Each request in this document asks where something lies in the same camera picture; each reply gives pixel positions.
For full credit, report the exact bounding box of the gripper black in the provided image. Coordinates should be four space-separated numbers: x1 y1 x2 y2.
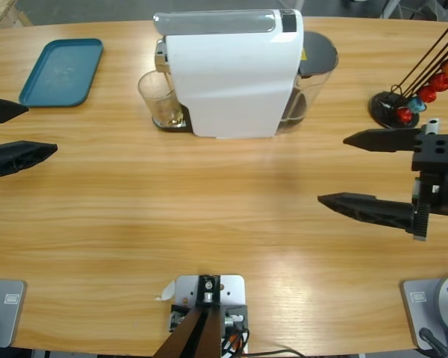
317 118 448 242

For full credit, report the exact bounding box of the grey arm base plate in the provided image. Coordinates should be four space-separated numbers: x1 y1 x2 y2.
0 277 28 350
400 274 448 351

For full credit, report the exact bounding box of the clear drinking glass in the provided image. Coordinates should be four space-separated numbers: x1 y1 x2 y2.
137 70 186 128

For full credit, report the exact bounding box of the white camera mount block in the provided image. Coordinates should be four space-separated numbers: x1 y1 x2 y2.
170 274 249 355

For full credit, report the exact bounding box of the teal plastic tray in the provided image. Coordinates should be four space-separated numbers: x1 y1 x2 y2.
18 37 105 109

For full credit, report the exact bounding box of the silver drip tray grate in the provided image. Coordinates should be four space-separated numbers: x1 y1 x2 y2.
152 111 187 130

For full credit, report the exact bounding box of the blue coffee capsule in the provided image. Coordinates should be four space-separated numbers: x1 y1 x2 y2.
408 96 429 113

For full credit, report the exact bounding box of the wooden pallet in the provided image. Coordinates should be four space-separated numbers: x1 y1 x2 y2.
0 0 33 33

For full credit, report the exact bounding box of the grey coffee machine lever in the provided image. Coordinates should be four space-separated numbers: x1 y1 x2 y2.
152 10 278 35

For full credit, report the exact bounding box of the black base cable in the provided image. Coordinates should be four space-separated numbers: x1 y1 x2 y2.
419 327 448 358

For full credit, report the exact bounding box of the white metal frame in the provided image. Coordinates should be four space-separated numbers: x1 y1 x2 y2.
379 0 402 19

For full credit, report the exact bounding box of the orange cable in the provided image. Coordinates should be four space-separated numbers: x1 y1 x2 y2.
223 330 248 354

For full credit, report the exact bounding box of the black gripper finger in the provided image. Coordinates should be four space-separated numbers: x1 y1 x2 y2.
0 139 59 182
0 98 30 127

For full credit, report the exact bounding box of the white paper scrap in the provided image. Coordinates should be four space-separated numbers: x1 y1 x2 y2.
155 280 177 302

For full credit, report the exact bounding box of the black capsule holder with rods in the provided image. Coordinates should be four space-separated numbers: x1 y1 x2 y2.
368 24 448 130

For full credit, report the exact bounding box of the white capsule coffee machine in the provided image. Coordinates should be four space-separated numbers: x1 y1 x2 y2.
152 7 305 139

